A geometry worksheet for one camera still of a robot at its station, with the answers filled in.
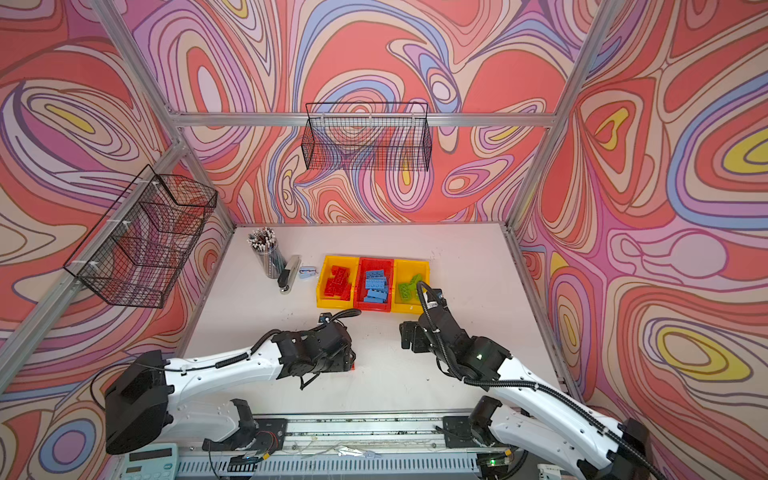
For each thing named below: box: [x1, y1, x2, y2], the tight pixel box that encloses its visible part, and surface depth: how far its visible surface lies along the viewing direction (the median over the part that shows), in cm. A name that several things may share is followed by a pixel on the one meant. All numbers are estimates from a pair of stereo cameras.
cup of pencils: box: [247, 227, 287, 279], surface depth 97 cm
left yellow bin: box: [316, 255, 360, 309], surface depth 98 cm
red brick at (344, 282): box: [339, 275, 352, 290], surface depth 100 cm
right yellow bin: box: [392, 259, 431, 314], surface depth 100 cm
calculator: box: [119, 443, 178, 480], surface depth 69 cm
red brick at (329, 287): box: [324, 278, 338, 297], surface depth 101 cm
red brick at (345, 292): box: [340, 283, 352, 301], surface depth 100 cm
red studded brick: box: [331, 265, 350, 282], surface depth 103 cm
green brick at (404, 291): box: [398, 283, 411, 301], surface depth 100 cm
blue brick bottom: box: [367, 288, 388, 297], surface depth 98 cm
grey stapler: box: [277, 255, 301, 295], surface depth 103 cm
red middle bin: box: [353, 257, 394, 313], surface depth 98 cm
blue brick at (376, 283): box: [365, 278, 387, 290], surface depth 99 cm
